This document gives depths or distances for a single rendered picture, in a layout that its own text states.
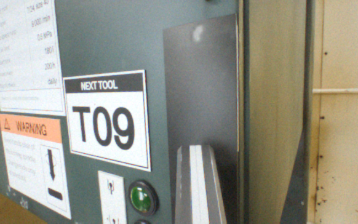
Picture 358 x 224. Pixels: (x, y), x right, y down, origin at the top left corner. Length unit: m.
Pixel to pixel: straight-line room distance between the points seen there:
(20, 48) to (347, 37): 1.11
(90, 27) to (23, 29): 0.11
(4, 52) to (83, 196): 0.20
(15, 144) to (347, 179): 1.19
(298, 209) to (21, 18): 0.88
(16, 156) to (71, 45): 0.19
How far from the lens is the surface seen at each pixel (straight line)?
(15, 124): 0.34
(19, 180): 0.36
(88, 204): 0.23
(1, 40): 0.34
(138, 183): 0.16
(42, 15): 0.25
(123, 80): 0.16
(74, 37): 0.21
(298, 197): 0.88
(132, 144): 0.16
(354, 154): 1.19
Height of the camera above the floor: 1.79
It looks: 7 degrees down
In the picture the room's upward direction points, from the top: 2 degrees counter-clockwise
